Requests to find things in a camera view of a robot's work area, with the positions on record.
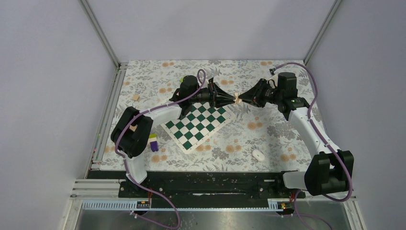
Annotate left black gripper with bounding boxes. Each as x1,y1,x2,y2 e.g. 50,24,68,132
190,82,235,108

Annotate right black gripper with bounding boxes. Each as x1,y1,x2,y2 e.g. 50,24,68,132
238,79,283,108

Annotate beige earbud charging case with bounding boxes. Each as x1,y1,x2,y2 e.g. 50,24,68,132
234,92,242,104

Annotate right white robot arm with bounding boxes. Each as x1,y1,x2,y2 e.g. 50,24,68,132
239,72,354,197

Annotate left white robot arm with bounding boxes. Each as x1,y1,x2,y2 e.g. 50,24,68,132
111,75,242,197

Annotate white earbud case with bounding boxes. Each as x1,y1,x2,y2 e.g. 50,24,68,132
252,149,265,162

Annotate floral patterned table mat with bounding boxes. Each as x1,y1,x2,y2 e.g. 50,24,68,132
112,60,314,172

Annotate green white chessboard mat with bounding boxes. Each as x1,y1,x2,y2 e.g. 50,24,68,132
161,103,236,154

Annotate green white purple block stack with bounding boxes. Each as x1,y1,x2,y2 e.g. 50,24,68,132
148,134,159,152

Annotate small wooden cube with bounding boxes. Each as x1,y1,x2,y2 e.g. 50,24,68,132
132,94,140,102

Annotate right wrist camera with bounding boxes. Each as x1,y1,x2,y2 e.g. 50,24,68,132
269,68,276,76

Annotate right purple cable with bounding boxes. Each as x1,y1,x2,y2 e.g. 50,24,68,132
273,62,353,230

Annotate purple cable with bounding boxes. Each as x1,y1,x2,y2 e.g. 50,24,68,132
273,62,353,230
114,68,207,230

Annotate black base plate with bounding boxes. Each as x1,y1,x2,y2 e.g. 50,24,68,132
118,171,307,209

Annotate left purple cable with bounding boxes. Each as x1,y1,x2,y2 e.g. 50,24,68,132
114,68,207,230

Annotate white slotted cable duct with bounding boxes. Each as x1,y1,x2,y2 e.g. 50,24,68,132
81,199,283,211

